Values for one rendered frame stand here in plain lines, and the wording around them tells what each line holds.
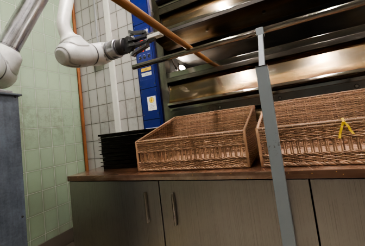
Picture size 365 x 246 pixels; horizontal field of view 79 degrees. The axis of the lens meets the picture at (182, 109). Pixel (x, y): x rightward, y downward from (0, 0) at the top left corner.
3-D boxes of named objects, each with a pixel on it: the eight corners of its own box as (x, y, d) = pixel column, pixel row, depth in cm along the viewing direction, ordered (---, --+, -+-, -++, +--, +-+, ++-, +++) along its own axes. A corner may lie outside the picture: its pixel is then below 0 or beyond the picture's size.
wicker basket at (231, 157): (178, 156, 154) (173, 116, 156) (263, 150, 131) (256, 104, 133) (135, 172, 110) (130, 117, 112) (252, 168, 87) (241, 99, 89)
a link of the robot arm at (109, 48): (117, 61, 113) (126, 58, 110) (104, 57, 104) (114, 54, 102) (115, 44, 114) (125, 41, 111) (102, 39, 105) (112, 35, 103)
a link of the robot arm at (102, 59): (119, 61, 115) (102, 63, 103) (97, 67, 121) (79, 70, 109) (113, 39, 113) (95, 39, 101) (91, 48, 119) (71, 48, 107)
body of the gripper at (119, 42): (123, 41, 110) (138, 36, 107) (125, 58, 110) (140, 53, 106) (113, 37, 104) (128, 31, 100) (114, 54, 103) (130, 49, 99)
